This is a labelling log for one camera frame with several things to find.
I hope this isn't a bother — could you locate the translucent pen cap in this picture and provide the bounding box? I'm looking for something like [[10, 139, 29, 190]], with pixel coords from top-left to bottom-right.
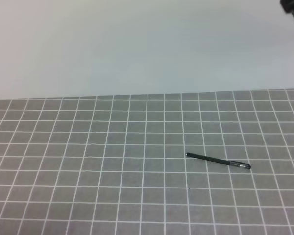
[[229, 161, 251, 170]]

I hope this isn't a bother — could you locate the black pen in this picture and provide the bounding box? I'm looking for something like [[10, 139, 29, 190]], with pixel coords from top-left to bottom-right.
[[186, 152, 230, 165]]

